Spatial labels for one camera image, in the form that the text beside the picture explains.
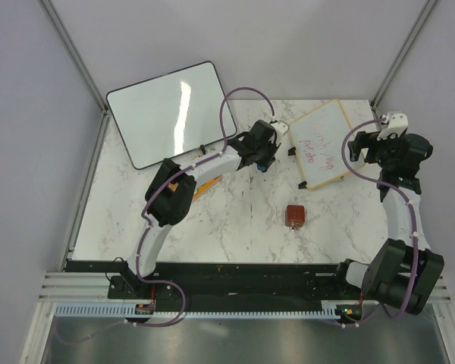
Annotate orange picture card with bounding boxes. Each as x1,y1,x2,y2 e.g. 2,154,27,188
193,154,222,201

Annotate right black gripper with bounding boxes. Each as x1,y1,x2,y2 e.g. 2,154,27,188
348,131,406,170

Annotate small yellow framed whiteboard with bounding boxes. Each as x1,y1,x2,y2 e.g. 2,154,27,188
288,99,372,190

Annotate light blue cable duct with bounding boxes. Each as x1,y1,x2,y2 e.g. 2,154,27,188
55,303,340,319

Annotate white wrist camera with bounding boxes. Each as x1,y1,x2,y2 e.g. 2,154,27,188
377,111,409,140
270,121,289,145

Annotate aluminium rail frame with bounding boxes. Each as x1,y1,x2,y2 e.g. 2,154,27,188
37,271,111,303

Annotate large black framed whiteboard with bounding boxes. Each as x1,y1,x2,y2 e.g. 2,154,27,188
105,61,237,170

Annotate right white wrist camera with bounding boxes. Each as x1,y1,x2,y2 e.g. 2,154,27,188
377,111,409,140

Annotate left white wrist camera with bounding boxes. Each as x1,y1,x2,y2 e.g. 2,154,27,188
270,121,289,145

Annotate brown square box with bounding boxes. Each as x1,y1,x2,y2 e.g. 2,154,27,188
285,205,306,230

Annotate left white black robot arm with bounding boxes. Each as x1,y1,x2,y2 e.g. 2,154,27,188
124,120,289,298

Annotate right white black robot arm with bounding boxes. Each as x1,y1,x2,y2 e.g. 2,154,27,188
331,131,444,320

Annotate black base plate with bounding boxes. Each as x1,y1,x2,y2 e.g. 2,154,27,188
106,261,378,315

